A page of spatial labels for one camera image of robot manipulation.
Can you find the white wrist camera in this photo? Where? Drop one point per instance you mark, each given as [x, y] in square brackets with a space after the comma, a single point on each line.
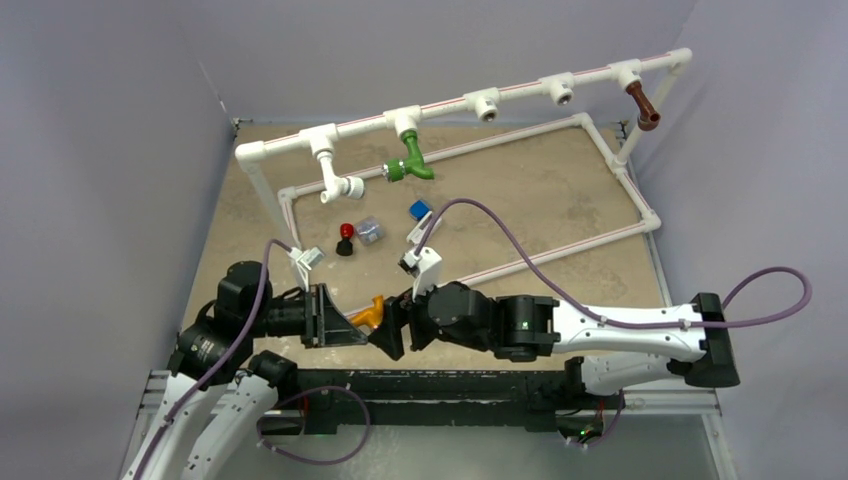
[304, 262]
[425, 267]

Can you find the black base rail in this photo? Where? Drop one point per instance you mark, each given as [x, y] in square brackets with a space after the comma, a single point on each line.
[536, 401]

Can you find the white plastic faucet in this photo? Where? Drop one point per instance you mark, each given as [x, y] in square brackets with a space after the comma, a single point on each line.
[336, 186]

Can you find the clear plastic small box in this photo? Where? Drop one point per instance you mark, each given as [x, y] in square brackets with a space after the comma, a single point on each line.
[369, 230]

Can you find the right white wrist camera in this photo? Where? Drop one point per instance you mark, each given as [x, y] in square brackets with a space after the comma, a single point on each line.
[425, 267]

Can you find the orange plastic faucet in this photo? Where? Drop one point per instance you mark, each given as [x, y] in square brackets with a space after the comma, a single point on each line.
[370, 317]

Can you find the green plastic faucet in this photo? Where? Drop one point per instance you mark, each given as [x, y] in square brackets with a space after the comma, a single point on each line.
[412, 165]

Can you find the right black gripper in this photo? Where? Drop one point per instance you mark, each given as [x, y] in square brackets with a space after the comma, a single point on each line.
[395, 314]

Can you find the white plastic clip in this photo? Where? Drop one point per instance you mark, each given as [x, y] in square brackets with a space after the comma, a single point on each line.
[423, 225]

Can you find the blue small block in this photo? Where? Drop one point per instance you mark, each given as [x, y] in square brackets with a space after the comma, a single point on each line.
[419, 209]

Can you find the white PVC pipe frame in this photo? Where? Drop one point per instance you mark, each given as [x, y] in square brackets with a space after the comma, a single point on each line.
[658, 74]

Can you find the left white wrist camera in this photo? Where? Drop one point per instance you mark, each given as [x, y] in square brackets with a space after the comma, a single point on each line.
[304, 262]

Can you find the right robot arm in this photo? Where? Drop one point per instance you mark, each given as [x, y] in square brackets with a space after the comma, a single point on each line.
[612, 348]

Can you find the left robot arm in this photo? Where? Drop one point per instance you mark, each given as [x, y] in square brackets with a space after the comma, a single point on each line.
[219, 387]

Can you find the brown plastic faucet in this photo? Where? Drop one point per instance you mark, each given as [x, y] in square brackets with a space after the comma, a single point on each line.
[648, 117]

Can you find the red and black knob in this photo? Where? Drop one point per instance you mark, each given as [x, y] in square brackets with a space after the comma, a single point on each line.
[344, 246]

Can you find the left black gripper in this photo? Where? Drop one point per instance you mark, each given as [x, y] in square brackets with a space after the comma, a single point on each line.
[323, 322]

